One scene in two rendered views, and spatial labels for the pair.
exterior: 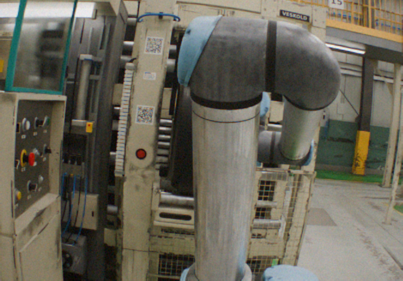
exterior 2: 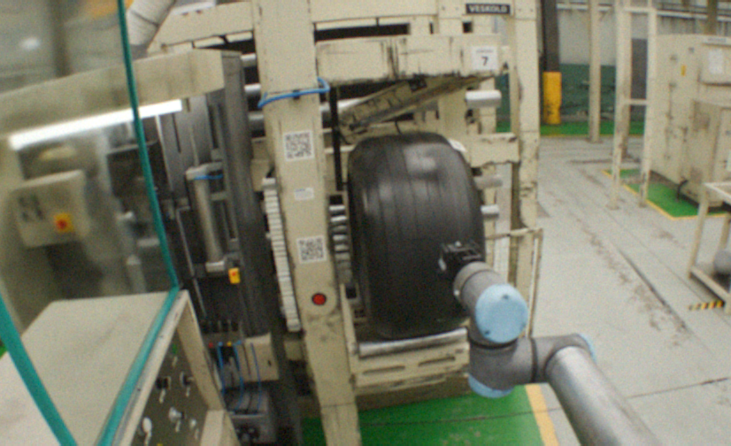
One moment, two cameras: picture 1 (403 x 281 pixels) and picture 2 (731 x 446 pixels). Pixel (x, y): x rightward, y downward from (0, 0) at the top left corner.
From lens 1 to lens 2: 71 cm
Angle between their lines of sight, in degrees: 18
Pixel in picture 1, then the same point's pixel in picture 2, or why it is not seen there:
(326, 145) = (506, 94)
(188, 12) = (335, 56)
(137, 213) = (330, 366)
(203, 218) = not seen: outside the picture
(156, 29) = (296, 118)
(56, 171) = (209, 386)
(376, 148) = (572, 89)
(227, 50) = not seen: outside the picture
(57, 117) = (185, 322)
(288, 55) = not seen: outside the picture
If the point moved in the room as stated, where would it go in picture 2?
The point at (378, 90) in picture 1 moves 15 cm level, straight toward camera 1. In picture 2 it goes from (564, 21) to (564, 20)
